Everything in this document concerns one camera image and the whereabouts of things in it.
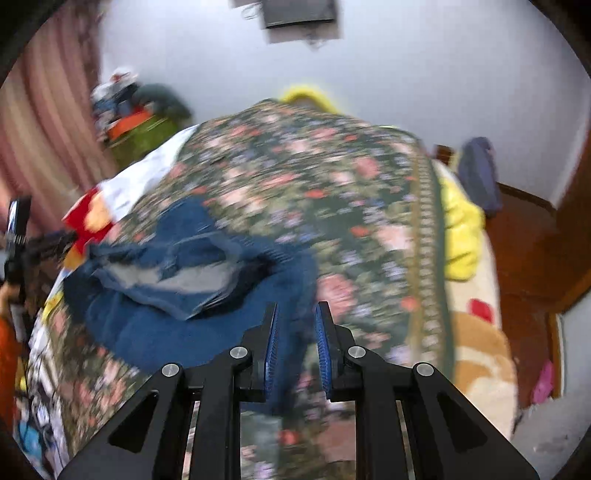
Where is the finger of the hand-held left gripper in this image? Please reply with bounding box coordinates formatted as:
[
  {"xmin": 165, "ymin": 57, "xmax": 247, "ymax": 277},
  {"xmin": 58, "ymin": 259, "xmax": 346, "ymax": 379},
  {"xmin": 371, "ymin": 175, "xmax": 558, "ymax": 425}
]
[{"xmin": 6, "ymin": 196, "xmax": 33, "ymax": 253}]

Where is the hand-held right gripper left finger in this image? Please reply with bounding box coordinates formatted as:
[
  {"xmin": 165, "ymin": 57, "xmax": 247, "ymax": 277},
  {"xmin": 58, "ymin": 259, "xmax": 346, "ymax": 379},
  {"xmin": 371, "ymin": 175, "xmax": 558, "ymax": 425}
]
[{"xmin": 58, "ymin": 302, "xmax": 280, "ymax": 480}]

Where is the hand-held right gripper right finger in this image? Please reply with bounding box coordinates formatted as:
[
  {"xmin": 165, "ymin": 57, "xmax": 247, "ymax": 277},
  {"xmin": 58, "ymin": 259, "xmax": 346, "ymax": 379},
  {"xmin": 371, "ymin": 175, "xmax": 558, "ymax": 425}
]
[{"xmin": 315, "ymin": 301, "xmax": 541, "ymax": 480}]

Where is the blue denim jacket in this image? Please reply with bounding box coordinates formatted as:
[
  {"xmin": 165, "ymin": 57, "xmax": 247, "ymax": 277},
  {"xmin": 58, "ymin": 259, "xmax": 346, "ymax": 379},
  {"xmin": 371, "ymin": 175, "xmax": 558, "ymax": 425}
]
[{"xmin": 62, "ymin": 196, "xmax": 320, "ymax": 416}]

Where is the red plush toy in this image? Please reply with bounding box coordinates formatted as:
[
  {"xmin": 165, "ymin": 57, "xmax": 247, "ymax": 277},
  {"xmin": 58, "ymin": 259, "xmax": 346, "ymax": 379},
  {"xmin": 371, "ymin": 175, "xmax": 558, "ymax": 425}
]
[{"xmin": 62, "ymin": 186, "xmax": 122, "ymax": 256}]

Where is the striped pink curtain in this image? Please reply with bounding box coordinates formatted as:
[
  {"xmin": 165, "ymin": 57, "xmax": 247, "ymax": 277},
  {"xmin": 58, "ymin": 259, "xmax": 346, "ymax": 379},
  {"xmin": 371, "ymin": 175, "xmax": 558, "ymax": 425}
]
[{"xmin": 0, "ymin": 0, "xmax": 117, "ymax": 241}]

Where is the white cloth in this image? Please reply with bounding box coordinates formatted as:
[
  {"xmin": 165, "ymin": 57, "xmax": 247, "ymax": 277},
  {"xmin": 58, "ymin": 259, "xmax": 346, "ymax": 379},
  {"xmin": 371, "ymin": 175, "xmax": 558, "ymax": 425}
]
[{"xmin": 99, "ymin": 126, "xmax": 200, "ymax": 223}]

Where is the green patterned box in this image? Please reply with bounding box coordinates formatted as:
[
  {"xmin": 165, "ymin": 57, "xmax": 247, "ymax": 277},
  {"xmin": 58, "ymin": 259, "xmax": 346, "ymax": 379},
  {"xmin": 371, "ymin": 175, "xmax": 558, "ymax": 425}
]
[{"xmin": 108, "ymin": 115, "xmax": 184, "ymax": 169}]

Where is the dark floral blanket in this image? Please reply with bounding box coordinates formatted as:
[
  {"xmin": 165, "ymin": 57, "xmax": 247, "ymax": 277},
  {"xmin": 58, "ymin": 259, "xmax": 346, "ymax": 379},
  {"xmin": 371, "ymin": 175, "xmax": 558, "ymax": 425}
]
[{"xmin": 14, "ymin": 99, "xmax": 456, "ymax": 480}]

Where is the orange box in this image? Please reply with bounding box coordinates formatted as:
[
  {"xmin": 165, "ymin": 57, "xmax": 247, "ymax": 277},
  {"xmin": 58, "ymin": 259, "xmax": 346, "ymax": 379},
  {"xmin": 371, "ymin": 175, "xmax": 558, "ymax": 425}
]
[{"xmin": 108, "ymin": 108, "xmax": 154, "ymax": 140}]

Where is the cream cartoon fleece blanket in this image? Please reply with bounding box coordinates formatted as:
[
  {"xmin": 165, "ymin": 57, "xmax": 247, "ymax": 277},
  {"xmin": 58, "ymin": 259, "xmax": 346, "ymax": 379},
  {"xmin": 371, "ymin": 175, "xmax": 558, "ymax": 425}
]
[{"xmin": 442, "ymin": 161, "xmax": 520, "ymax": 440}]

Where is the pile of clutter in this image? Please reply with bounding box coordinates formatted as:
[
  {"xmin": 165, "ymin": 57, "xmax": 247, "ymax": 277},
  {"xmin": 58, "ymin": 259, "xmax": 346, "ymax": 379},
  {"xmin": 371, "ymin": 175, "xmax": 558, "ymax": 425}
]
[{"xmin": 89, "ymin": 66, "xmax": 145, "ymax": 136}]

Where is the pink object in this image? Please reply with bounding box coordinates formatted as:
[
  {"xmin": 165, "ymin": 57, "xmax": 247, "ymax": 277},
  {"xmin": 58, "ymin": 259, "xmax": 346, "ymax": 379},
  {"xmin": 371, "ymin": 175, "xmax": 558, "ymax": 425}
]
[{"xmin": 530, "ymin": 359, "xmax": 555, "ymax": 405}]

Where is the dark blue garment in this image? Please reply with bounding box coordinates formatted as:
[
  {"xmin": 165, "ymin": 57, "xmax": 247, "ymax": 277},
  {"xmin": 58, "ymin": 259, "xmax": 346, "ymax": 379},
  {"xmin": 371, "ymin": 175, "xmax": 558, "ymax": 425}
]
[{"xmin": 457, "ymin": 137, "xmax": 503, "ymax": 219}]

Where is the wooden door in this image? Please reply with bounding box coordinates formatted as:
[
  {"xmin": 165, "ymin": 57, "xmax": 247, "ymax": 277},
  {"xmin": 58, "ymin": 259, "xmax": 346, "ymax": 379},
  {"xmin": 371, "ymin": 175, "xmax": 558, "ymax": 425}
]
[{"xmin": 553, "ymin": 133, "xmax": 591, "ymax": 315}]

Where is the small black wall monitor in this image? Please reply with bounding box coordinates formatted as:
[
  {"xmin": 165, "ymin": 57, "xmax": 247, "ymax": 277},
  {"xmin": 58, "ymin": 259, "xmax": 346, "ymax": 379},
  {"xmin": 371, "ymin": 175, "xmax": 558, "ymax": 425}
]
[{"xmin": 263, "ymin": 0, "xmax": 337, "ymax": 30}]

